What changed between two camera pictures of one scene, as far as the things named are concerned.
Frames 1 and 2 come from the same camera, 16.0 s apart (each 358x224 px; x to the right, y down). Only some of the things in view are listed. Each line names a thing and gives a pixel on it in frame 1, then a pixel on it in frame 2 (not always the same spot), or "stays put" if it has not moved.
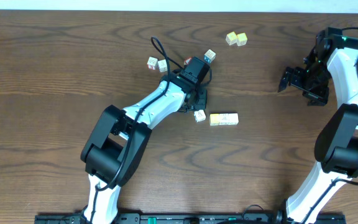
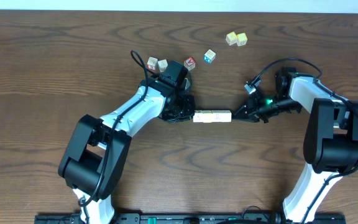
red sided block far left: [153, 63] stays put
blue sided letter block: [209, 56] stays put
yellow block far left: [231, 38] stays put
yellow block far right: [241, 39] stays put
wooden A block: [199, 115] stays put
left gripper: [201, 100] to [184, 109]
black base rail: [183, 218] stays put
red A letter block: [188, 60] stays put
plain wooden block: [163, 65] stays put
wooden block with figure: [223, 119] to [216, 116]
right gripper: [296, 74] to [253, 114]
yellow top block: [214, 119] to [207, 116]
